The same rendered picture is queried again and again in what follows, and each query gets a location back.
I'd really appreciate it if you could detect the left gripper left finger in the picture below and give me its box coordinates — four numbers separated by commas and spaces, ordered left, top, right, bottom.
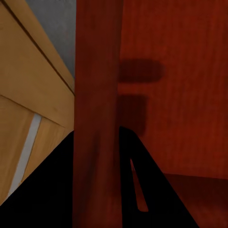
0, 131, 74, 228

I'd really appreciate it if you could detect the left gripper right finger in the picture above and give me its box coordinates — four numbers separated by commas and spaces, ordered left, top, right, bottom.
119, 126, 199, 228

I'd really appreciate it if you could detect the storage box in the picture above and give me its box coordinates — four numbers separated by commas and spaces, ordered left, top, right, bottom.
72, 0, 228, 228

